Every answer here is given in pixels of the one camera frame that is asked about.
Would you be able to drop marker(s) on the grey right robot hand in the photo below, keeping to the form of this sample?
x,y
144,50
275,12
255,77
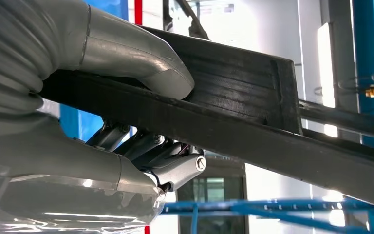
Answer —
x,y
61,168

